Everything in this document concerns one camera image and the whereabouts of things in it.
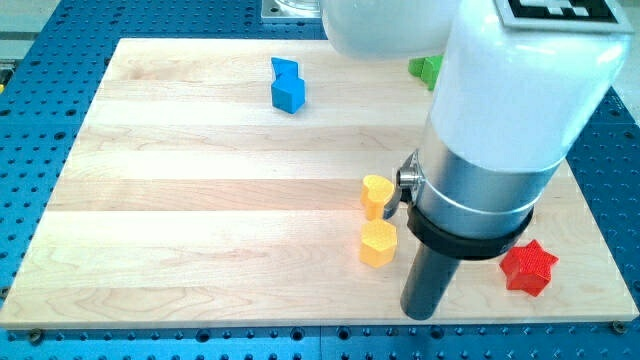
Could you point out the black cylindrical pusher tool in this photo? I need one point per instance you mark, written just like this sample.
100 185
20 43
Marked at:
438 257

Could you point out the yellow heart block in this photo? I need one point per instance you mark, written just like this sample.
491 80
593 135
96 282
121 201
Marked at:
376 192

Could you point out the yellow hexagon block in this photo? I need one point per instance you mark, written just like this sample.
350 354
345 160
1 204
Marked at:
378 243

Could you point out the red star block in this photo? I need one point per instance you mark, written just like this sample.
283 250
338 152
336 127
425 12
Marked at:
528 268

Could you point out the wooden board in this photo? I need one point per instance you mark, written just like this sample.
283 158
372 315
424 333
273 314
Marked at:
188 200

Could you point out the blue cube block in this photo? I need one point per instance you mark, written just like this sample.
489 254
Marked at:
288 94

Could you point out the metal base plate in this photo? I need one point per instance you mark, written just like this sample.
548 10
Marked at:
290 11

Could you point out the black white fiducial marker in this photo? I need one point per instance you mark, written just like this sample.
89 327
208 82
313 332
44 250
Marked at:
579 16

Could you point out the blue crescent block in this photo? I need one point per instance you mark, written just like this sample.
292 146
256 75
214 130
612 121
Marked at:
284 67

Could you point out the green block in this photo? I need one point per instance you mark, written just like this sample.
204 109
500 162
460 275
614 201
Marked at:
426 69

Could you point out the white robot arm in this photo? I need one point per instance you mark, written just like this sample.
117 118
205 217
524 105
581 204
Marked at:
518 82

